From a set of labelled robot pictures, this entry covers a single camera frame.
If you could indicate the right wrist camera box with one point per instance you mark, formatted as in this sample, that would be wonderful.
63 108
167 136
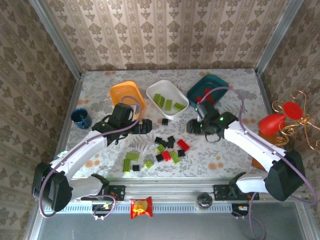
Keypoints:
206 109

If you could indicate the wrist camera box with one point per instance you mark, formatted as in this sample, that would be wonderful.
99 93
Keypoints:
122 111
206 109

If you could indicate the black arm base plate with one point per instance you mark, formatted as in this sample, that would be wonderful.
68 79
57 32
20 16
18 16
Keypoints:
221 192
117 192

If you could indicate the white green round lid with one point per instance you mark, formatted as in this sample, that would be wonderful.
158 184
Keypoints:
61 155

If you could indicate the small black lego brick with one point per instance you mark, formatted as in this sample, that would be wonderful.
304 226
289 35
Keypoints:
164 121

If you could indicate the orange plastic container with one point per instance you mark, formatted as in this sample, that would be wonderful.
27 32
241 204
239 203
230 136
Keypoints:
125 92

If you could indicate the aluminium frame post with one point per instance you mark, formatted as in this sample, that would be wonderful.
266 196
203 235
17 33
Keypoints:
275 36
56 38

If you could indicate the dark glass jar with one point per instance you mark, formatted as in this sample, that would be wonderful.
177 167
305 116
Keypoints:
203 200

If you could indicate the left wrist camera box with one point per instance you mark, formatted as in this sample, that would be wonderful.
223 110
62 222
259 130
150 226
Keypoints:
122 111

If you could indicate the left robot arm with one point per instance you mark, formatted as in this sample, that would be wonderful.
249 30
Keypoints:
82 150

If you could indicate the dark blue cup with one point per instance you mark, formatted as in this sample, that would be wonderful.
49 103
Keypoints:
80 118

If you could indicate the small green lego brick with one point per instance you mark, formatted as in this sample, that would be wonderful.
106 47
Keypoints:
160 149
148 163

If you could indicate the red lego brick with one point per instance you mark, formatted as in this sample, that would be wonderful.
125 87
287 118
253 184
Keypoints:
207 92
199 99
166 155
212 100
183 145

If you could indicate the red snack packet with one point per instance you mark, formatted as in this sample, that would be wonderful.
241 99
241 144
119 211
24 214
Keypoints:
141 207

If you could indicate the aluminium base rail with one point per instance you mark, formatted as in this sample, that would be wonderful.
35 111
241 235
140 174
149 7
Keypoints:
165 187

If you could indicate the white plastic container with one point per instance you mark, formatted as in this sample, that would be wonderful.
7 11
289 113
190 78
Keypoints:
172 93

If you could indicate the teal plastic container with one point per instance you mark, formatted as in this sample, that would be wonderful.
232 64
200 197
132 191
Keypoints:
203 83

